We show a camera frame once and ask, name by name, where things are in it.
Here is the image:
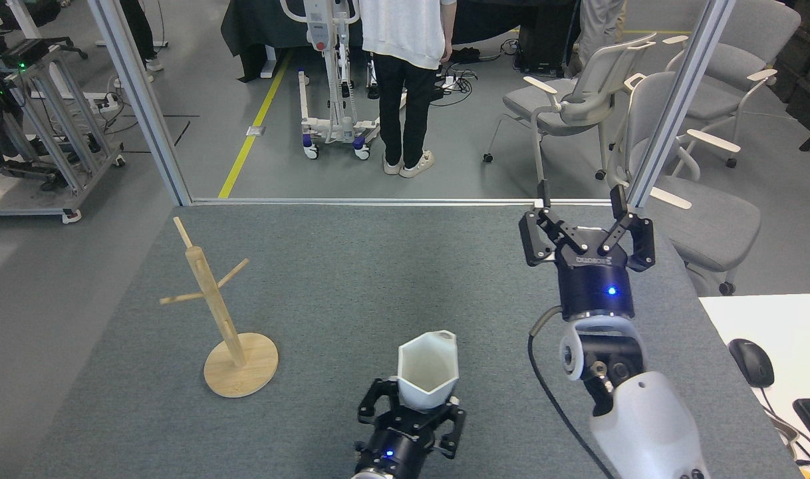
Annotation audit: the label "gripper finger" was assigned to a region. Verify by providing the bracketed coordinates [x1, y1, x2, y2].
[357, 378, 406, 426]
[598, 184, 656, 272]
[518, 198, 582, 267]
[432, 396, 467, 460]

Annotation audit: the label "grey office chair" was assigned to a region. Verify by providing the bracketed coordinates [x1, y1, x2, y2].
[608, 72, 763, 297]
[664, 0, 803, 168]

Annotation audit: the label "black computer case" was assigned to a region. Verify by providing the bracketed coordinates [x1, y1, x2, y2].
[517, 5, 567, 75]

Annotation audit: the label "silver frame post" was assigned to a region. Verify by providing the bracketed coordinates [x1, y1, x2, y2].
[88, 0, 193, 206]
[624, 0, 738, 208]

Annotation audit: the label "person in white top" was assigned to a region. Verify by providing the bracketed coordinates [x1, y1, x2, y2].
[358, 0, 458, 179]

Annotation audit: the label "white hexagonal cup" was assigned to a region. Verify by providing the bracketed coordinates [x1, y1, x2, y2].
[396, 330, 460, 411]

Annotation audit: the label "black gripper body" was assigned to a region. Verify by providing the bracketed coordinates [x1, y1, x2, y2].
[555, 228, 635, 321]
[355, 412, 446, 479]

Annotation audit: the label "person in black trousers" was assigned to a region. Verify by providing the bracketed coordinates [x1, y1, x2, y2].
[114, 0, 165, 87]

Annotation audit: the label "grey chair with white back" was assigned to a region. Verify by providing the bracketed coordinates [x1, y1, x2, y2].
[483, 32, 658, 199]

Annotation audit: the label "table with black cloth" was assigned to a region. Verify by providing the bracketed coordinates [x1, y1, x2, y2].
[220, 0, 582, 84]

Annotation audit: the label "white stand on wheels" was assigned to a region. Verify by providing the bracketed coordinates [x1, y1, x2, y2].
[280, 0, 409, 161]

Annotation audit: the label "white desk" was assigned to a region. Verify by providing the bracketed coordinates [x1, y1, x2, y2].
[699, 293, 810, 479]

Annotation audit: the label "person in pale trousers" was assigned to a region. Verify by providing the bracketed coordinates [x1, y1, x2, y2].
[571, 0, 626, 67]

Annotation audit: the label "black computer mouse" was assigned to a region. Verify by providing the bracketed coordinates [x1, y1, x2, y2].
[728, 339, 775, 389]

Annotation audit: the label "wooden cup rack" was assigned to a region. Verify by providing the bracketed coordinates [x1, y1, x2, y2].
[160, 216, 279, 399]

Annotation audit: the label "black floor cables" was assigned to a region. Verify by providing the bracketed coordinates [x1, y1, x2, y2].
[432, 39, 522, 107]

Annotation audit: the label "aluminium frame cart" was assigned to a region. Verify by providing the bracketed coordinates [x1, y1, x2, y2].
[0, 41, 126, 224]

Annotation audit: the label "silver frame rail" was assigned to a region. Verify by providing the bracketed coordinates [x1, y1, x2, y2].
[191, 198, 628, 206]

